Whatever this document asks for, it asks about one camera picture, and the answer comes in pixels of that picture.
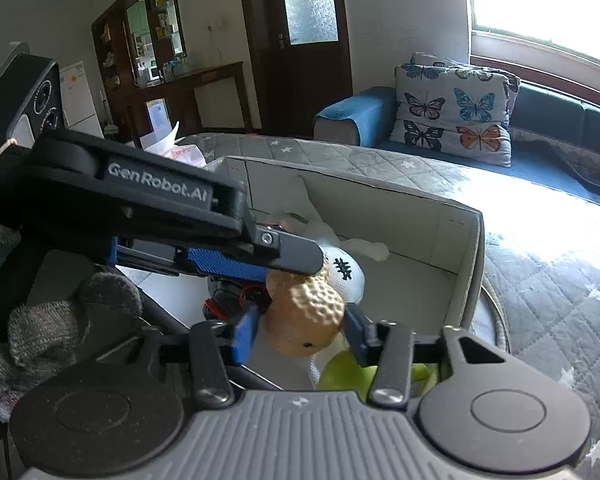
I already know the white plush rabbit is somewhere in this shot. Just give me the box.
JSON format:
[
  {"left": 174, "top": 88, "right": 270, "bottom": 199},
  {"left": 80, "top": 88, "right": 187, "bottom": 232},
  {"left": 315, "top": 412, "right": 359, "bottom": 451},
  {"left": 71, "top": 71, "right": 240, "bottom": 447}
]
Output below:
[{"left": 275, "top": 180, "right": 391, "bottom": 306}]

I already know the tan textured duck toy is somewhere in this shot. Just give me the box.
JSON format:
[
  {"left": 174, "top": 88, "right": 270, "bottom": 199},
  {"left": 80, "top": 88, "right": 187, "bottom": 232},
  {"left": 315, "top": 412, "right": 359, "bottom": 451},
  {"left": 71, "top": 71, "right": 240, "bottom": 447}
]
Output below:
[{"left": 265, "top": 260, "right": 347, "bottom": 357}]

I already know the grey cardboard box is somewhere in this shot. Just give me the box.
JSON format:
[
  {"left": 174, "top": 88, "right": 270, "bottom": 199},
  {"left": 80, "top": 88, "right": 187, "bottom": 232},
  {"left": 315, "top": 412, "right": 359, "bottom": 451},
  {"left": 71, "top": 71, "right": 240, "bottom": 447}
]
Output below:
[{"left": 130, "top": 155, "right": 486, "bottom": 396}]

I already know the dark wooden glass door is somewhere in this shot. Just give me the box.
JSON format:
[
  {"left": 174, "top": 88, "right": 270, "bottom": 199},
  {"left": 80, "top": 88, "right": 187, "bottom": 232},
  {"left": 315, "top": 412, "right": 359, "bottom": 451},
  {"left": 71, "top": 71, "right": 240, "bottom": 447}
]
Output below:
[{"left": 235, "top": 0, "right": 353, "bottom": 136}]

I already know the blue sofa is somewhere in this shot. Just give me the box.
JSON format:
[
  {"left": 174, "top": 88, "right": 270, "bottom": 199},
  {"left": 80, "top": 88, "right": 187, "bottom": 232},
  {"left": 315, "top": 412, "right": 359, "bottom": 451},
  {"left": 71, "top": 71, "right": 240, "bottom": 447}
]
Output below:
[{"left": 314, "top": 77, "right": 600, "bottom": 211}]

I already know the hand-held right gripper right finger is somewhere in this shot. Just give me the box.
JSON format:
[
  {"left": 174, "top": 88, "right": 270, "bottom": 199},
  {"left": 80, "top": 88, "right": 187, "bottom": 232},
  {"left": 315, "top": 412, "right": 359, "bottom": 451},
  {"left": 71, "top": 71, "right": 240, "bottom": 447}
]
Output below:
[{"left": 344, "top": 305, "right": 511, "bottom": 408}]

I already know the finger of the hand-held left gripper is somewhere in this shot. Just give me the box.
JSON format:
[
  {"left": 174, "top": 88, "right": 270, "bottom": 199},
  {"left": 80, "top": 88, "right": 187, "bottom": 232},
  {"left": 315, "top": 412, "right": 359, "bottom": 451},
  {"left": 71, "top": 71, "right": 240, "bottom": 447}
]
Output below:
[
  {"left": 109, "top": 236, "right": 272, "bottom": 283},
  {"left": 240, "top": 227, "right": 327, "bottom": 277}
]

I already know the butterfly print pillow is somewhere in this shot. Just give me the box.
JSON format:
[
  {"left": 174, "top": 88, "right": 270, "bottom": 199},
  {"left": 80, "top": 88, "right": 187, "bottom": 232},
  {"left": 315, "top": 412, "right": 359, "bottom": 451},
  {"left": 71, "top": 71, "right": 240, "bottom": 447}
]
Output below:
[
  {"left": 410, "top": 51, "right": 522, "bottom": 108},
  {"left": 395, "top": 62, "right": 513, "bottom": 123},
  {"left": 389, "top": 115, "right": 513, "bottom": 168}
]

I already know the person's left hand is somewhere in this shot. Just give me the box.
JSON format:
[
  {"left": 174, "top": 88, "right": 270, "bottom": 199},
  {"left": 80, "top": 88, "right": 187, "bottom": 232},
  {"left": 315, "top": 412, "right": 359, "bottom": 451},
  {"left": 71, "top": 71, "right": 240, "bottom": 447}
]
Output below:
[{"left": 0, "top": 220, "right": 143, "bottom": 423}]

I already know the white refrigerator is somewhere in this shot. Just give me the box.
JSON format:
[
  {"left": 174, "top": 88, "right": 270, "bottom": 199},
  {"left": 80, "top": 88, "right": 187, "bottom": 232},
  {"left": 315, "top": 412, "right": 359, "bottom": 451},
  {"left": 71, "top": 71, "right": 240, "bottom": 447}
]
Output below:
[{"left": 59, "top": 60, "right": 103, "bottom": 136}]

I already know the green round toy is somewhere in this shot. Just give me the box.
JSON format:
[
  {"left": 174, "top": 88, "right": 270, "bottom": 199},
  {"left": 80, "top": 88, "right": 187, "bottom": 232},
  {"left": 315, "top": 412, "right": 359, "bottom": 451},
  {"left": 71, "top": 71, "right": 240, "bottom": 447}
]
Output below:
[{"left": 315, "top": 350, "right": 431, "bottom": 402}]

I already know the white plastic bag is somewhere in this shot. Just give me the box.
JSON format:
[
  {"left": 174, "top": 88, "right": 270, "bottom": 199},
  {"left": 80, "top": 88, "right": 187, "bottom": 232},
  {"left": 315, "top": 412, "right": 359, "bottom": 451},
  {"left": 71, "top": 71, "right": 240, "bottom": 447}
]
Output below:
[{"left": 142, "top": 121, "right": 211, "bottom": 168}]

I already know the dark wooden cabinet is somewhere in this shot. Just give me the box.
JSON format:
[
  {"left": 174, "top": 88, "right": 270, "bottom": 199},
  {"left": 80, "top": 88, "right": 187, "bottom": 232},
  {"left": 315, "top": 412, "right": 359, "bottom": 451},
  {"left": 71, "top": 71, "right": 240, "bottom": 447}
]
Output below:
[{"left": 91, "top": 0, "right": 253, "bottom": 148}]

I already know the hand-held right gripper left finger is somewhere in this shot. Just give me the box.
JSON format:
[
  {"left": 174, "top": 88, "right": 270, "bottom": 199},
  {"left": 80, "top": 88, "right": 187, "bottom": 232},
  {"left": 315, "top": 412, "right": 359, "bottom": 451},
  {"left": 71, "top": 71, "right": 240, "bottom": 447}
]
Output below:
[{"left": 92, "top": 302, "right": 263, "bottom": 408}]

